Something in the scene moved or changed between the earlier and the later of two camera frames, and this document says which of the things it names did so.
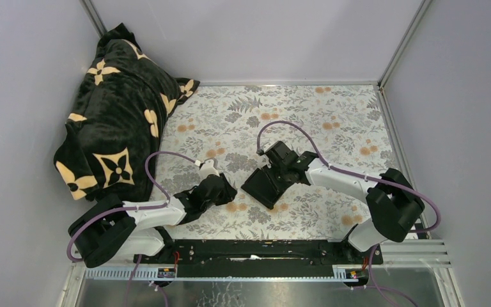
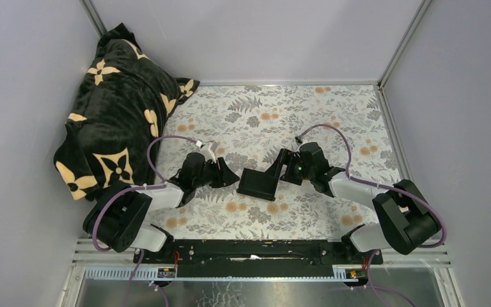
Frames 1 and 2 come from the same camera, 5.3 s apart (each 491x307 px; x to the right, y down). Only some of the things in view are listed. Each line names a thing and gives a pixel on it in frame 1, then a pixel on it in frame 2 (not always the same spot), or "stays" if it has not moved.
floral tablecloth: x=224 y=123 stays
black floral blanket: x=114 y=129 stays
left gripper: x=229 y=193 → x=224 y=176
